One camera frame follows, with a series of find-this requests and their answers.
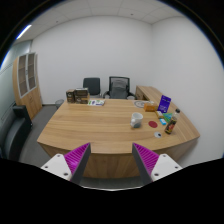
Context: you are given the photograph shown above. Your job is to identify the black office chair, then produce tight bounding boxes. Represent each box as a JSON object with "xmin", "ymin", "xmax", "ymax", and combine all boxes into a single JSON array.
[{"xmin": 82, "ymin": 77, "xmax": 102, "ymax": 99}]

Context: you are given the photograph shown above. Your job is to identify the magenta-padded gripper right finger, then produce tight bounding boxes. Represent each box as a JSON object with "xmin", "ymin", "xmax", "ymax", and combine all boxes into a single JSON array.
[{"xmin": 131, "ymin": 142, "xmax": 184, "ymax": 185}]

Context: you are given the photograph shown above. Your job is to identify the brown cardboard box stack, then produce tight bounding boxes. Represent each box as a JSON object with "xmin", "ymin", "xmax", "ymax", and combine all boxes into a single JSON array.
[{"xmin": 74, "ymin": 87, "xmax": 91, "ymax": 105}]

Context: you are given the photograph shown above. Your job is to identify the white and green booklet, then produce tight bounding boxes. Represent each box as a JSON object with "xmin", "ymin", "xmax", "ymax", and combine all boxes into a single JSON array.
[{"xmin": 87, "ymin": 98, "xmax": 106, "ymax": 107}]

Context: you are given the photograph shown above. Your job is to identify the black armchair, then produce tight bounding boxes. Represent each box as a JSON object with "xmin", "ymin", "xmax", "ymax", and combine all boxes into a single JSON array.
[{"xmin": 0, "ymin": 104, "xmax": 34, "ymax": 162}]

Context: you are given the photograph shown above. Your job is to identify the grey mesh office chair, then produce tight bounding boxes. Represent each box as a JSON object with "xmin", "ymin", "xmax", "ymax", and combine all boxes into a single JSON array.
[{"xmin": 102, "ymin": 76, "xmax": 136, "ymax": 100}]

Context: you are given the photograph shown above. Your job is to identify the white and grey mug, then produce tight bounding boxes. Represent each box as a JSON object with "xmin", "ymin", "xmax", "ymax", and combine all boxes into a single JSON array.
[{"xmin": 129, "ymin": 112, "xmax": 144, "ymax": 129}]

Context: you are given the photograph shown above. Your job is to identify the clear bottle with black cap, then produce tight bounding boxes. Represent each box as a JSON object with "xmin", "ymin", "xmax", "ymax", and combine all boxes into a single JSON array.
[{"xmin": 164, "ymin": 108, "xmax": 181, "ymax": 136}]

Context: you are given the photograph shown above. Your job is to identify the wooden shelf cabinet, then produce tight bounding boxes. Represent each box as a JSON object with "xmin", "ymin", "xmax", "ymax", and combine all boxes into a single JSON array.
[{"xmin": 12, "ymin": 51, "xmax": 44, "ymax": 120}]

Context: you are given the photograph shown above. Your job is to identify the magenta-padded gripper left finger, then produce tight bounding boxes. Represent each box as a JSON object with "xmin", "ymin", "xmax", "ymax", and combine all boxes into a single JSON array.
[{"xmin": 40, "ymin": 142, "xmax": 92, "ymax": 185}]

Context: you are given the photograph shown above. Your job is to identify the wooden side desk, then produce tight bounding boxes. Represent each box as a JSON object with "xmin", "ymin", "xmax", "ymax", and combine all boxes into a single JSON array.
[{"xmin": 134, "ymin": 85, "xmax": 174, "ymax": 108}]

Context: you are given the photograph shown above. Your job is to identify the ceiling light panel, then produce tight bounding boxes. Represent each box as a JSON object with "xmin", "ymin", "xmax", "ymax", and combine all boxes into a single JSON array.
[{"xmin": 15, "ymin": 23, "xmax": 33, "ymax": 40}]

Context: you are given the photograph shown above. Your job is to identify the purple standing sign card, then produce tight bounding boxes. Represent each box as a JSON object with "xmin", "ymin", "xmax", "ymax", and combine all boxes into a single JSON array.
[{"xmin": 157, "ymin": 94, "xmax": 172, "ymax": 114}]

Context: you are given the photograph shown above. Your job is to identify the flat round red coaster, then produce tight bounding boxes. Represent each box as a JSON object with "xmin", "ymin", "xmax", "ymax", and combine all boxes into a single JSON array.
[{"xmin": 147, "ymin": 120, "xmax": 159, "ymax": 129}]

